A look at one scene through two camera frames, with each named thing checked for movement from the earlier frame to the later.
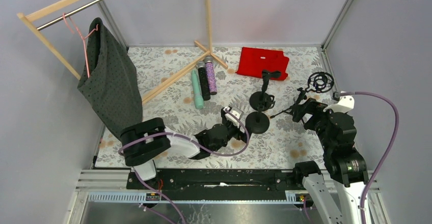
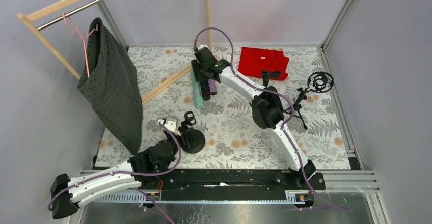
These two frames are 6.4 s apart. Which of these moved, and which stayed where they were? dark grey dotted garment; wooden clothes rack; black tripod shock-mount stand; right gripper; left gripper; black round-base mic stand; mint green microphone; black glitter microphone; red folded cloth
Moved: left gripper; right gripper; black round-base mic stand
Stayed: black glitter microphone; dark grey dotted garment; mint green microphone; black tripod shock-mount stand; wooden clothes rack; red folded cloth
